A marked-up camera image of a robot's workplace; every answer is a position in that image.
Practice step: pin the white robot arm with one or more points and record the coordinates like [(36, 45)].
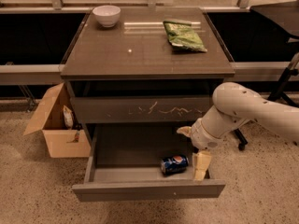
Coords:
[(233, 106)]

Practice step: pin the metal window railing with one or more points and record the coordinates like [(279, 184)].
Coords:
[(30, 74)]

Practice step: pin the white bag in box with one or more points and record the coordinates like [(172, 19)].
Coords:
[(68, 117)]

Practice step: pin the blue pepsi can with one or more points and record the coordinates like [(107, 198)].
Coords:
[(174, 164)]

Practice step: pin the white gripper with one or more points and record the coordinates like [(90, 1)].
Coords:
[(202, 136)]

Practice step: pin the open grey middle drawer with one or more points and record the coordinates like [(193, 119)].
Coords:
[(125, 165)]

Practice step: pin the green chip bag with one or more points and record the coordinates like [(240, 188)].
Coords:
[(181, 36)]

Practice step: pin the closed grey top drawer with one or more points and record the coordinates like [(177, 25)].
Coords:
[(139, 109)]

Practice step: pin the open cardboard box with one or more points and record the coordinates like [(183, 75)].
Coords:
[(49, 119)]

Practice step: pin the white ceramic bowl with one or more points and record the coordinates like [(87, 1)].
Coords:
[(107, 15)]

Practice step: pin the grey drawer cabinet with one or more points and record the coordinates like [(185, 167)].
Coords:
[(138, 45)]

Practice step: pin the black rolling stand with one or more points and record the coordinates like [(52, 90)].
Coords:
[(283, 15)]

